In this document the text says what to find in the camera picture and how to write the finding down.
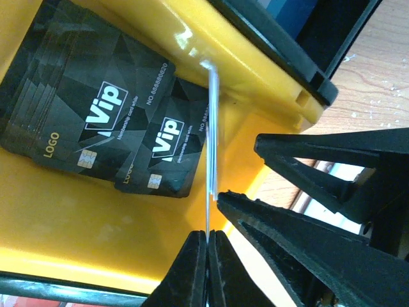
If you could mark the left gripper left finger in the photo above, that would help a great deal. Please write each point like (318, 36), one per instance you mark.
(185, 281)

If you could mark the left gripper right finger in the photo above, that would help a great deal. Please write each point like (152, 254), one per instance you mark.
(229, 284)

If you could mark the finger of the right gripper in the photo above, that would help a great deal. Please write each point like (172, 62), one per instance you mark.
(305, 253)
(355, 174)

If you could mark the black VIP card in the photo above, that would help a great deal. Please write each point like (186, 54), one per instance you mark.
(212, 136)

